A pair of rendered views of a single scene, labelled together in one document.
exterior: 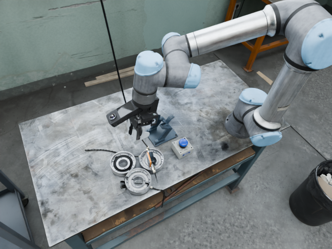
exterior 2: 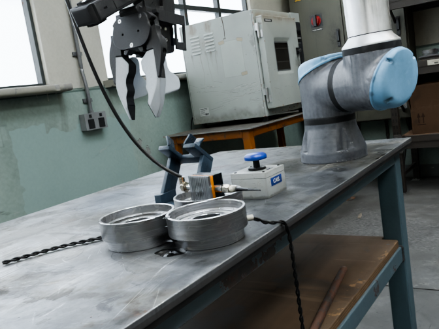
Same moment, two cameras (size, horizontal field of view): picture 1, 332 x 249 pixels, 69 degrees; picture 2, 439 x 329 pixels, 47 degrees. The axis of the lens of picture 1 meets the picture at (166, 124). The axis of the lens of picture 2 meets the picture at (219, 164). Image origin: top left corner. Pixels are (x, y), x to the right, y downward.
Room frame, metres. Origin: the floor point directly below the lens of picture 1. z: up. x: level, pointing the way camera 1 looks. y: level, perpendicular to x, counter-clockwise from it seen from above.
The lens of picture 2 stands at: (-0.19, 0.29, 0.99)
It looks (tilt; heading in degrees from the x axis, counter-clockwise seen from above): 8 degrees down; 339
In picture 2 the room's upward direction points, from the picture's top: 9 degrees counter-clockwise
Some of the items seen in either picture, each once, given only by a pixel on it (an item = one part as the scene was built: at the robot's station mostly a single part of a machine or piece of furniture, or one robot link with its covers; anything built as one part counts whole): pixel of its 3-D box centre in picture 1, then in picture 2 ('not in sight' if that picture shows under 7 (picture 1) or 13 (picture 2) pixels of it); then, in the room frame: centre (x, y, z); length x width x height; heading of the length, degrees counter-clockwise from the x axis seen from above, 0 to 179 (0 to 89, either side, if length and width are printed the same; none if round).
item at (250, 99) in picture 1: (251, 104); (327, 85); (0.78, -0.37, 0.97); 0.13 x 0.12 x 0.14; 13
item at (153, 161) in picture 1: (152, 164); (219, 187); (0.49, 0.03, 0.85); 0.17 x 0.02 x 0.04; 22
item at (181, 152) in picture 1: (183, 147); (260, 179); (0.60, -0.09, 0.82); 0.08 x 0.07 x 0.05; 125
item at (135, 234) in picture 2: (123, 164); (139, 227); (0.49, 0.16, 0.82); 0.10 x 0.10 x 0.04
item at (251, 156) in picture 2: (183, 144); (257, 166); (0.60, -0.08, 0.85); 0.04 x 0.04 x 0.05
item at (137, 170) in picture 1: (138, 182); (208, 224); (0.42, 0.08, 0.82); 0.10 x 0.10 x 0.04
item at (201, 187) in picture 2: (148, 159); (202, 188); (0.51, 0.05, 0.85); 0.05 x 0.02 x 0.04; 22
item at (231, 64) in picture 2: not in sight; (251, 70); (2.80, -1.17, 1.10); 0.62 x 0.61 x 0.65; 125
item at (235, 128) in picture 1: (242, 120); (331, 136); (0.78, -0.37, 0.85); 0.15 x 0.15 x 0.10
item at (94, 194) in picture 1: (160, 125); (181, 201); (0.74, 0.02, 0.79); 1.20 x 0.60 x 0.02; 125
